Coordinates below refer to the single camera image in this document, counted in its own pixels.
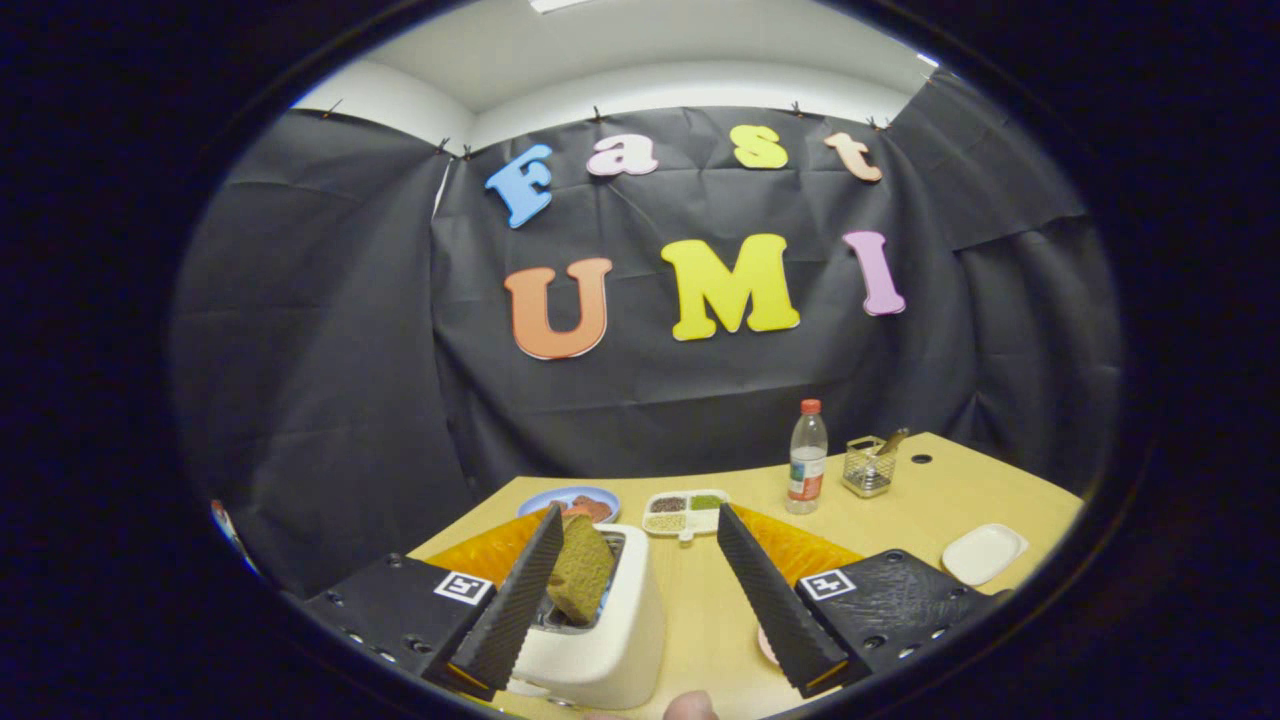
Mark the ceiling light panel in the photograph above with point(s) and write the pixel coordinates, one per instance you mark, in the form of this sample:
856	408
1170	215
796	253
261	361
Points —
558	4

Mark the white divided condiment dish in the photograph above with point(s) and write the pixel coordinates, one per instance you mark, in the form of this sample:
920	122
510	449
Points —
685	512

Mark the pink plate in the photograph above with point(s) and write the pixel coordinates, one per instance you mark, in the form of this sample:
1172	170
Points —
766	648

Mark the brown bread slice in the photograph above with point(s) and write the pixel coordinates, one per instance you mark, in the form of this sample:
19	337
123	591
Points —
582	570

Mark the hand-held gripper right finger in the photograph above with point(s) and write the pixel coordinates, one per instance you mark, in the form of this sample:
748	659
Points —
775	610

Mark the blue plate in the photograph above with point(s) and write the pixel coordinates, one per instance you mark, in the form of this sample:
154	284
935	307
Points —
545	498

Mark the white toaster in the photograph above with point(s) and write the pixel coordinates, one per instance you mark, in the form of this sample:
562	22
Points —
610	640

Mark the clear plastic water bottle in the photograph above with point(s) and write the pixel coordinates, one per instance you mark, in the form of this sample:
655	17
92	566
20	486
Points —
806	460

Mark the small white plate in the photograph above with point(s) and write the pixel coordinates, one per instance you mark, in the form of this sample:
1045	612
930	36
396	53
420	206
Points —
985	553

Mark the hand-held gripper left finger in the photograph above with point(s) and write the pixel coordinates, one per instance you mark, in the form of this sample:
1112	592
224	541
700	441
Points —
515	610

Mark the black backdrop cloth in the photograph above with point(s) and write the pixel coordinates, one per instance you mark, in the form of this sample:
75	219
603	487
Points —
350	400

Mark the red ham slices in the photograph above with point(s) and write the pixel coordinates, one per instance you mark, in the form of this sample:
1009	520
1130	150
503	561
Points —
590	508

